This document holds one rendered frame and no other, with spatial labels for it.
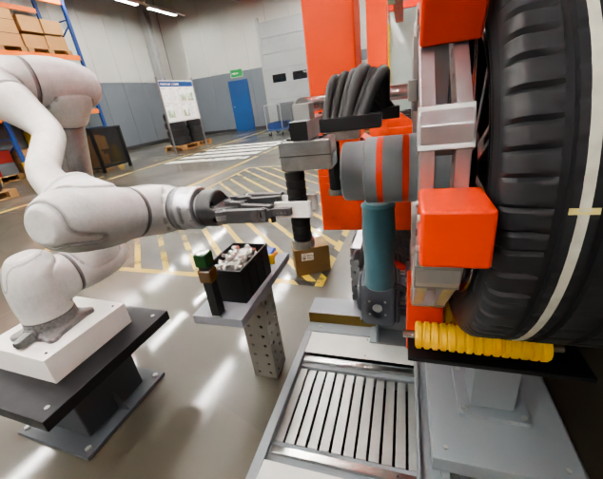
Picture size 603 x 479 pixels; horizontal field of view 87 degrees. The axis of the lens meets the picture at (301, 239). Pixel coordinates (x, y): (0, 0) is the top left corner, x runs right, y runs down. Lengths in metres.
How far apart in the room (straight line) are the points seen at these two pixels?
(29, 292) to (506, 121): 1.28
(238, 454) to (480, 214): 1.07
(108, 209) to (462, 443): 0.91
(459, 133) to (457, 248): 0.14
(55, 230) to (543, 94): 0.63
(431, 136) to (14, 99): 0.89
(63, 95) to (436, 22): 0.96
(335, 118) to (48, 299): 1.09
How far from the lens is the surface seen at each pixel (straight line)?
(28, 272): 1.30
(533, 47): 0.44
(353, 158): 0.67
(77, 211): 0.59
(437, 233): 0.38
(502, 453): 0.98
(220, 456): 1.26
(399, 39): 13.75
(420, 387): 1.16
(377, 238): 0.86
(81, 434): 1.55
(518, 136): 0.41
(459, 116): 0.45
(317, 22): 1.19
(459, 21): 0.51
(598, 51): 0.45
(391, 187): 0.66
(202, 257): 0.90
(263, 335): 1.25
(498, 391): 0.99
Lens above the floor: 1.01
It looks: 24 degrees down
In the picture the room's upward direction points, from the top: 8 degrees counter-clockwise
